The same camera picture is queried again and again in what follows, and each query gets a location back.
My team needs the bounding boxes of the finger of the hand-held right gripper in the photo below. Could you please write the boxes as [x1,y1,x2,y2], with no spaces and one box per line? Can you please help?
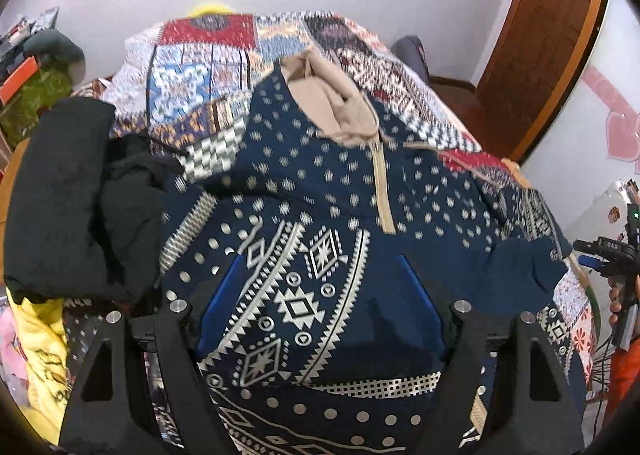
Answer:
[579,256,619,278]
[573,238,621,259]

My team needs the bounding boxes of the brown wooden door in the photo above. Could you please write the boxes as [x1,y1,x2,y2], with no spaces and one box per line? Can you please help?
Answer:
[474,0,614,167]

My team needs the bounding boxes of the orange box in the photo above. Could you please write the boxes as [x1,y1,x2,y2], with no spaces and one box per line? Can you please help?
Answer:
[0,56,40,105]

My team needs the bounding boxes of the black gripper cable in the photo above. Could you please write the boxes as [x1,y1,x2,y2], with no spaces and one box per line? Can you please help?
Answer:
[584,335,617,438]

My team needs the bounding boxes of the yellow printed cloth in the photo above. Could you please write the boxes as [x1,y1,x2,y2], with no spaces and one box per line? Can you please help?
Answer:
[7,295,72,432]

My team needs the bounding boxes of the white stickered case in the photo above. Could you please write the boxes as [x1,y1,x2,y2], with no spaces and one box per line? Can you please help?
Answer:
[564,179,640,277]

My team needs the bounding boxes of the black folded garment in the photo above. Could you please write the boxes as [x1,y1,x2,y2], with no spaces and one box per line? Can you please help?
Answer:
[2,98,123,303]

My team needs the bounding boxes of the dark grey cushion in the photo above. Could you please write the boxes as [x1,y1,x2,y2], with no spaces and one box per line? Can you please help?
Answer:
[22,29,87,86]

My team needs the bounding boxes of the pink cloth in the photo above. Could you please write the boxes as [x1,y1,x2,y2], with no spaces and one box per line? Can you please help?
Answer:
[0,312,32,408]

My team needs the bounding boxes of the person's right hand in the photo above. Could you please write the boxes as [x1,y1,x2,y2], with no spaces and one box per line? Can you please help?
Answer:
[608,284,627,332]

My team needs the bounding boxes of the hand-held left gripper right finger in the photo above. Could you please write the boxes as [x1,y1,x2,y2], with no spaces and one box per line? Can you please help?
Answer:
[397,254,587,455]

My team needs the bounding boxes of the grey chair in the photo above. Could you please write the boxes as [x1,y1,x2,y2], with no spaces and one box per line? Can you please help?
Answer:
[392,35,432,84]

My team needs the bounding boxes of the yellow plush toy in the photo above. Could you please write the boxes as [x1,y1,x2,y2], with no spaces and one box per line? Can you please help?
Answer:
[187,4,237,19]

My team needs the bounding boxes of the person's right forearm orange sleeve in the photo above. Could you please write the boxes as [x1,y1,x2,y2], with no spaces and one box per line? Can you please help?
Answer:
[601,342,640,433]

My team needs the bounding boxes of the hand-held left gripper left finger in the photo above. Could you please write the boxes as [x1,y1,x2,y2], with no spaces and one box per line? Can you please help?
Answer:
[59,257,242,455]

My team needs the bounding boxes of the patchwork printed blanket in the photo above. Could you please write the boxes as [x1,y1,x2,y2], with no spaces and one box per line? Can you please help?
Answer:
[62,10,608,455]

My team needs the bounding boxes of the navy patterned hoodie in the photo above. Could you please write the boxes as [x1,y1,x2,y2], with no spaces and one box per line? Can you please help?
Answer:
[159,52,596,455]

